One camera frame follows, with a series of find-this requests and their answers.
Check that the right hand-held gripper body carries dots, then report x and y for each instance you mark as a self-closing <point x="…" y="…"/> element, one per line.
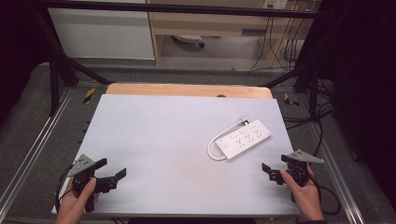
<point x="299" y="169"/>

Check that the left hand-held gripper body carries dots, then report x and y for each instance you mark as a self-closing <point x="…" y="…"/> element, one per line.
<point x="81" y="165"/>

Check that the person's right hand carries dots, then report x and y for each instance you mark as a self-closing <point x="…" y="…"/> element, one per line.
<point x="306" y="199"/>

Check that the person's left hand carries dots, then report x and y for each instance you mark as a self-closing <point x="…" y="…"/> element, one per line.
<point x="72" y="207"/>

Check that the white power strip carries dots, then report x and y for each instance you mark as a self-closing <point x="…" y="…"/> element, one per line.
<point x="244" y="140"/>

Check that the white table board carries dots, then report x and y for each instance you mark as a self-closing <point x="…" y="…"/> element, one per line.
<point x="155" y="149"/>

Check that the white power plug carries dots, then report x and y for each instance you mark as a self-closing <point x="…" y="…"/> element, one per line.
<point x="244" y="121"/>

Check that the yellow black floor tape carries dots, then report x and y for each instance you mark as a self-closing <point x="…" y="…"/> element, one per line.
<point x="89" y="95"/>
<point x="290" y="100"/>

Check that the wooden table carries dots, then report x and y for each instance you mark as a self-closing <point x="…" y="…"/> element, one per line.
<point x="186" y="90"/>

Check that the white cabinet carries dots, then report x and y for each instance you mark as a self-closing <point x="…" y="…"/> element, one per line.
<point x="102" y="34"/>

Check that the office chair base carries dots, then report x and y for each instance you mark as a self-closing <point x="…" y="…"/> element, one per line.
<point x="188" y="39"/>

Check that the light wooden desk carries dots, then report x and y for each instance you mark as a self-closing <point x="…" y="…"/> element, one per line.
<point x="202" y="23"/>

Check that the aluminium floor rail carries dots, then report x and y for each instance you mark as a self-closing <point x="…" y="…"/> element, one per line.
<point x="339" y="174"/>
<point x="34" y="146"/>

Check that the white wall socket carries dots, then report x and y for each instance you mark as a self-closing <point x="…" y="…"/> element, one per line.
<point x="275" y="3"/>

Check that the black metal frame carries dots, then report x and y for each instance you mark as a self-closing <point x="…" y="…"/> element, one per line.
<point x="186" y="8"/>

